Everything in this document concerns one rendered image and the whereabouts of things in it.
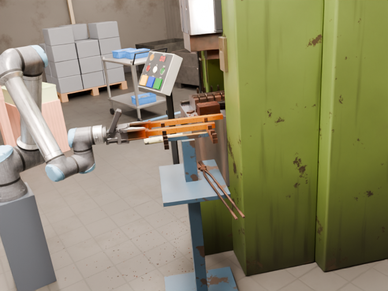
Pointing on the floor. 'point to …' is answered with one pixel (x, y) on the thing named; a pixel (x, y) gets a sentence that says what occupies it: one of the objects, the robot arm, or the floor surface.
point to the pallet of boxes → (82, 58)
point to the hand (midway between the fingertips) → (145, 125)
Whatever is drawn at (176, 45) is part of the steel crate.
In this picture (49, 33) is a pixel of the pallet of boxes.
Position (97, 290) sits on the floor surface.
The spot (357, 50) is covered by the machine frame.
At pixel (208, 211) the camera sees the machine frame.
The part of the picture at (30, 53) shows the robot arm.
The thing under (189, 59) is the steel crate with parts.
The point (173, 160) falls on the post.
